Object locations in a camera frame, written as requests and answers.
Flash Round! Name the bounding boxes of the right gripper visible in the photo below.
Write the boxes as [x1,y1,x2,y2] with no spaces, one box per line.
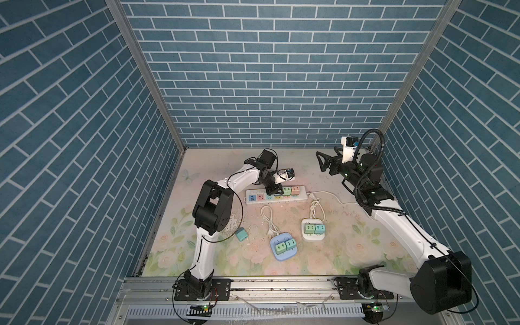
[317,148,364,193]

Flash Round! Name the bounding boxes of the green USB charger plug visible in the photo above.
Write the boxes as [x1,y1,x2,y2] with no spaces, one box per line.
[304,223,315,235]
[284,238,297,251]
[282,187,292,196]

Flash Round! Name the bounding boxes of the pink USB charger plug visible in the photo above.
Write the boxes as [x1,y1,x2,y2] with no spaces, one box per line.
[291,186,301,196]

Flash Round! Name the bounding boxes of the long white power strip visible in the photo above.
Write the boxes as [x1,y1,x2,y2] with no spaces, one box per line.
[245,186,308,205]

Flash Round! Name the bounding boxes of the teal USB charger plug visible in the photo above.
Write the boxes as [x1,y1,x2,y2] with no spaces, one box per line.
[314,224,326,235]
[274,242,287,255]
[235,227,249,242]

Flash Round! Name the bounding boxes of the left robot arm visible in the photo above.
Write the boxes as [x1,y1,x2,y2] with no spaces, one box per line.
[184,148,295,299]

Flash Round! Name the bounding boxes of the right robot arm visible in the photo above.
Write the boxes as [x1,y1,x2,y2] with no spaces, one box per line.
[316,129,480,314]

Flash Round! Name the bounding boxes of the white square power socket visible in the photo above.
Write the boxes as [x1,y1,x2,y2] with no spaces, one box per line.
[301,218,326,242]

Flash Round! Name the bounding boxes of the blue socket white cable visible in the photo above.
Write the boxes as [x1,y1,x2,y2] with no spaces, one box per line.
[259,204,281,237]

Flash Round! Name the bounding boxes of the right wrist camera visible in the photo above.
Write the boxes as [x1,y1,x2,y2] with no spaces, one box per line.
[341,136,359,163]

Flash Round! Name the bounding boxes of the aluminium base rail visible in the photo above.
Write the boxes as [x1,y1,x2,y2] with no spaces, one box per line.
[107,276,464,324]

